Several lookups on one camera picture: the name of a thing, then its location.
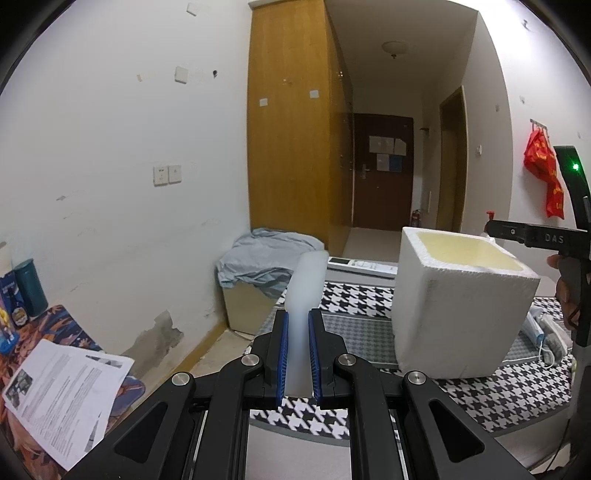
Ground white foam box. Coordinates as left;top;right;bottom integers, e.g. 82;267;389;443
392;226;541;380

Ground teal cup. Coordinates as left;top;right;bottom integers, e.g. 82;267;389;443
13;258;49;319

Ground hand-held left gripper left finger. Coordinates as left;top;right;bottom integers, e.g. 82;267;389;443
69;310;291;480

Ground beige storage box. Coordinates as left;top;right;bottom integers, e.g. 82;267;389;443
222;281;284;335

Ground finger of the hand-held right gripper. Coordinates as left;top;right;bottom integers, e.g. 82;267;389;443
487;219;529;245

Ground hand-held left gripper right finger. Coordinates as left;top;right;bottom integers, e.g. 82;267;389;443
307;309;532;480

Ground red plastic bag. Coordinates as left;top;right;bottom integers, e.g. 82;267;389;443
523;129;566;220

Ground wooden wardrobe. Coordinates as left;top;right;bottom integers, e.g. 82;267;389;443
247;0;354;257

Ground colourful printed blanket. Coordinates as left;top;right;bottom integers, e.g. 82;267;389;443
0;304;146;480

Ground light wooden side door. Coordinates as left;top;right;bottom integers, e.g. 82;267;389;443
438;86;467;234

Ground blue printed carton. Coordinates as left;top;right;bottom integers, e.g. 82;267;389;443
0;270;31;355

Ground black white houndstooth mat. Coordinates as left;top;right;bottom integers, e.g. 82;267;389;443
249;279;578;446

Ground person's right hand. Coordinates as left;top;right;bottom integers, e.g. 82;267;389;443
548;255;583;331

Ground white remote control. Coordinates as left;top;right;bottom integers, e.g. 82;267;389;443
328;257;399;279

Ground printed paper sheets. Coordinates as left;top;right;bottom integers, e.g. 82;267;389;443
2;339;136;472

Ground dark brown door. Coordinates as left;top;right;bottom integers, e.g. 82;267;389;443
352;113;415;230

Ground grey-blue crumpled cloth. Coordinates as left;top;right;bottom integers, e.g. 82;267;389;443
216;227;326;301

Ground blue face mask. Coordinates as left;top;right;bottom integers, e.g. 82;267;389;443
521;305;573;367

